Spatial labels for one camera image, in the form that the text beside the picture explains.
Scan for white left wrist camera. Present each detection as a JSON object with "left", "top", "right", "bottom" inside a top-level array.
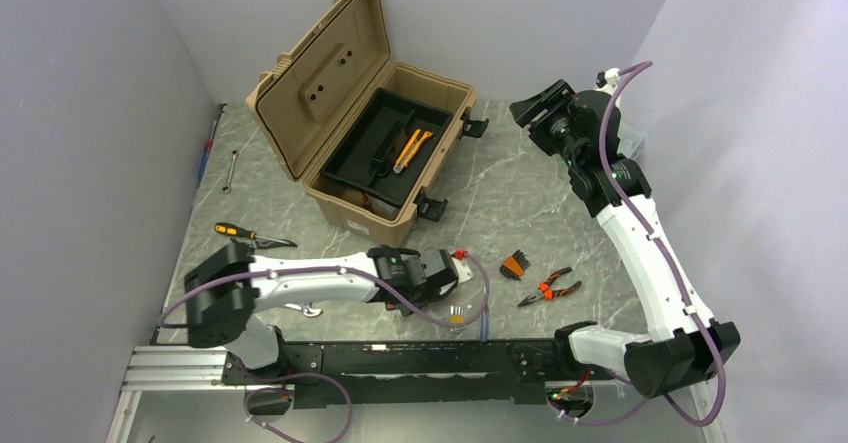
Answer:
[{"left": 451, "top": 250, "right": 475, "bottom": 285}]

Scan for small ratchet ring wrench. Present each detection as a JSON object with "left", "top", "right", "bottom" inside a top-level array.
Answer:
[{"left": 222, "top": 150, "right": 239, "bottom": 194}]

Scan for yellow handled screwdriver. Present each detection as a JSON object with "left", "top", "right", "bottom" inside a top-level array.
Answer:
[{"left": 213, "top": 222, "right": 298, "bottom": 249}]

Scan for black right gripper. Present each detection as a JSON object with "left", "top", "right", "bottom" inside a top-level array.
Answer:
[{"left": 510, "top": 79, "right": 583, "bottom": 167}]

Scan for clear compartment organizer box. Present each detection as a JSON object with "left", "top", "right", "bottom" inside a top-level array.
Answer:
[{"left": 618, "top": 122, "right": 644, "bottom": 160}]

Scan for tan plastic toolbox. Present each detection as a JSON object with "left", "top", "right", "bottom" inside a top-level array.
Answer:
[{"left": 246, "top": 0, "right": 488, "bottom": 246}]

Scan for blue red tool at wall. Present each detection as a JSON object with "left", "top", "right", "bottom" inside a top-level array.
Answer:
[{"left": 197, "top": 121, "right": 218, "bottom": 184}]

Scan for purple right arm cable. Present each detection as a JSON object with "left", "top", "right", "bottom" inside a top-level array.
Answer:
[{"left": 546, "top": 60, "right": 729, "bottom": 429}]

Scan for orange handled pliers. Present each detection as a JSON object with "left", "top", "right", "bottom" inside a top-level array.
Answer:
[{"left": 517, "top": 267, "right": 583, "bottom": 308}]

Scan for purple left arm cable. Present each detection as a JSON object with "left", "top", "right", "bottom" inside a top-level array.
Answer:
[{"left": 157, "top": 253, "right": 493, "bottom": 443}]

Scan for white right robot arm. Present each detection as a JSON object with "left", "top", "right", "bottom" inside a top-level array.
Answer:
[{"left": 509, "top": 80, "right": 741, "bottom": 399}]

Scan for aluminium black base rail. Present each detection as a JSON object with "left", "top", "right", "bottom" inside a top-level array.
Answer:
[{"left": 105, "top": 337, "right": 727, "bottom": 443}]

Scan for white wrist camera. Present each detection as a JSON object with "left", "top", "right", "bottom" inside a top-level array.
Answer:
[
  {"left": 595, "top": 67, "right": 621, "bottom": 95},
  {"left": 451, "top": 250, "right": 475, "bottom": 285}
]

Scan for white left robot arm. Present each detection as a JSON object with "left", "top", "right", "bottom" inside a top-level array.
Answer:
[{"left": 184, "top": 242, "right": 473, "bottom": 383}]

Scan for silver combination wrench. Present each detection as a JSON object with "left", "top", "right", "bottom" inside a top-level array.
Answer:
[{"left": 283, "top": 303, "right": 323, "bottom": 318}]

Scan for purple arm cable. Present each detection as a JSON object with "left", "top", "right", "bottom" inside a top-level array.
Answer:
[
  {"left": 546, "top": 60, "right": 729, "bottom": 429},
  {"left": 157, "top": 253, "right": 493, "bottom": 443}
]

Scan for orange black brush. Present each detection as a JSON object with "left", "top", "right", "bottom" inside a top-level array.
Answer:
[{"left": 499, "top": 250, "right": 531, "bottom": 281}]

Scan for black tool tray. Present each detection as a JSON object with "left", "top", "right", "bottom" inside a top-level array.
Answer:
[{"left": 321, "top": 89, "right": 454, "bottom": 208}]

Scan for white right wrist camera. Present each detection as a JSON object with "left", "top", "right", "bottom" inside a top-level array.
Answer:
[{"left": 595, "top": 67, "right": 621, "bottom": 95}]

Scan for orange black utility knife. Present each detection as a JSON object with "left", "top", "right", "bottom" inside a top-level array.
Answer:
[{"left": 392, "top": 129, "right": 433, "bottom": 174}]

